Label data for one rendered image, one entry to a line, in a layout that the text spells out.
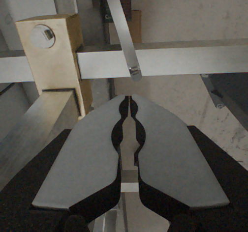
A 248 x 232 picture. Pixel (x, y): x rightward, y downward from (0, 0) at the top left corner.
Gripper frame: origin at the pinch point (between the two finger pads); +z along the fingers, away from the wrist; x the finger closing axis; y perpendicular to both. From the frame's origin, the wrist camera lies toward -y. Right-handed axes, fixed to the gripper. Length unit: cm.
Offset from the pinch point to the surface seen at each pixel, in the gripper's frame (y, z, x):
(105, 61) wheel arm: 0.0, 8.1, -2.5
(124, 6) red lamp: -4.4, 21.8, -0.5
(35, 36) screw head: -3.3, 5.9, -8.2
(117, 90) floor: 47, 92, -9
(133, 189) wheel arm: 26.1, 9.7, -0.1
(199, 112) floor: 66, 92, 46
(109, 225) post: 54, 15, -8
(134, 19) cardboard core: 5, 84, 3
